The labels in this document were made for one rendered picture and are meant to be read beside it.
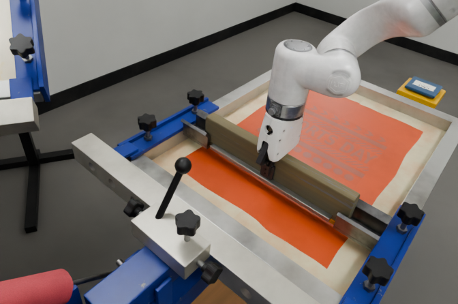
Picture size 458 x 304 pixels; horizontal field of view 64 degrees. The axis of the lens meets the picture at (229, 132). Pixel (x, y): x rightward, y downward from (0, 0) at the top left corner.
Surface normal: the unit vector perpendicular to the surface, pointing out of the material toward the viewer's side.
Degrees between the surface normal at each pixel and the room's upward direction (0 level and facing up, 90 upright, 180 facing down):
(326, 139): 0
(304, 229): 0
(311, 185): 90
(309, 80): 99
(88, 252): 0
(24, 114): 32
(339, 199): 90
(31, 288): 45
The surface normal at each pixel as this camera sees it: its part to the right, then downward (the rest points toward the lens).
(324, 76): -0.38, 0.41
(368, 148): 0.08, -0.79
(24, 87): 0.25, -0.36
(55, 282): 0.75, -0.59
